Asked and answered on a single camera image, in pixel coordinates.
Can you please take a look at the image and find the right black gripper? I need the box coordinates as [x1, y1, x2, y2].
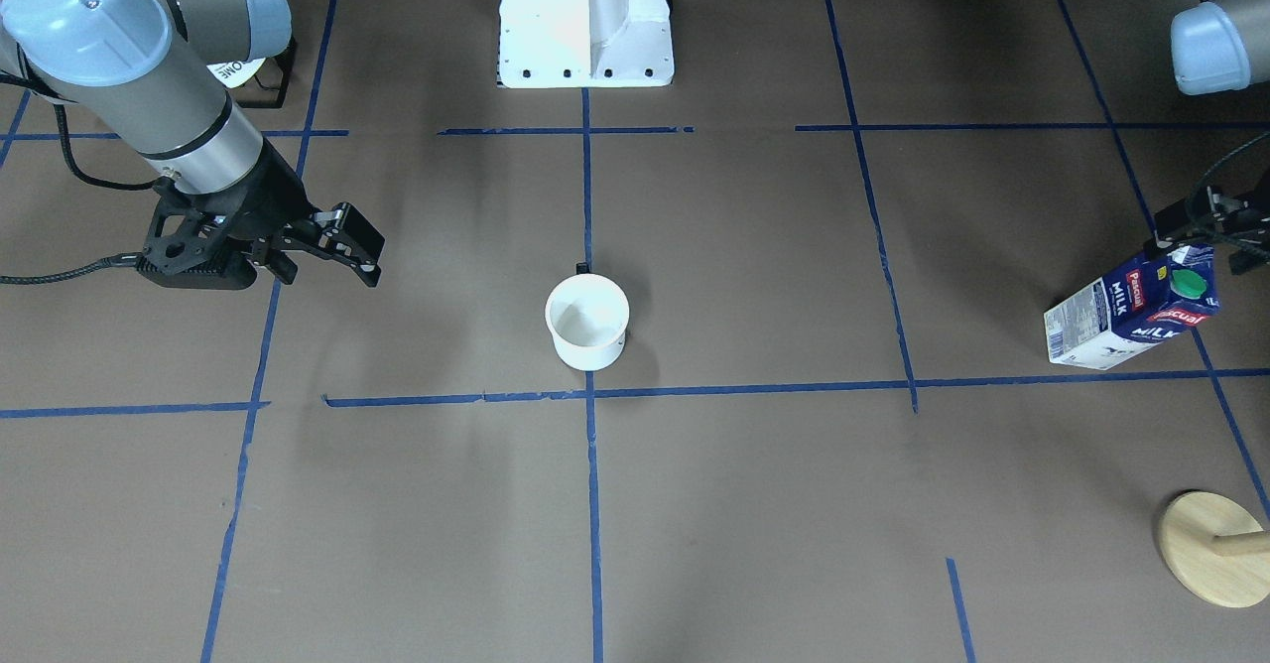
[159, 144, 386, 288]

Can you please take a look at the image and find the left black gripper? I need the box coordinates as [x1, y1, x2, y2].
[1144, 187, 1270, 277]

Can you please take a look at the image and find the blue Pascual milk carton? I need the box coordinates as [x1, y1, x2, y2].
[1044, 245, 1220, 372]

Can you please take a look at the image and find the white smiley face mug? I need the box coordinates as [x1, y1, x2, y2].
[544, 262, 631, 372]

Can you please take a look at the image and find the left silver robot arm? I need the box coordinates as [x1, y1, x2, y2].
[1144, 0, 1269, 277]

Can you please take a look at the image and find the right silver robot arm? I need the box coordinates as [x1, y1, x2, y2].
[3, 0, 385, 291]

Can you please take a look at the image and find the white ribbed HOME mug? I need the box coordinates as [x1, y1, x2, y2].
[207, 58, 265, 89]

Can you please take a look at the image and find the wooden mug tree stand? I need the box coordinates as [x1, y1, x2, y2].
[1156, 490, 1269, 608]

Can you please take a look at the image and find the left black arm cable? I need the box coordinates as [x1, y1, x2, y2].
[1186, 132, 1270, 238]

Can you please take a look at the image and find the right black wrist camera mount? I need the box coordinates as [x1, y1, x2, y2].
[133, 201, 257, 291]

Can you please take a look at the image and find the black braided cable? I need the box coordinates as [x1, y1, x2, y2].
[0, 67, 165, 287]

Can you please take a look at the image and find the black wire mug rack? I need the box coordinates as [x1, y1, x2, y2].
[227, 38, 298, 108]

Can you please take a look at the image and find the white pedestal column base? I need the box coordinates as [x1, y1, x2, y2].
[497, 0, 676, 89]

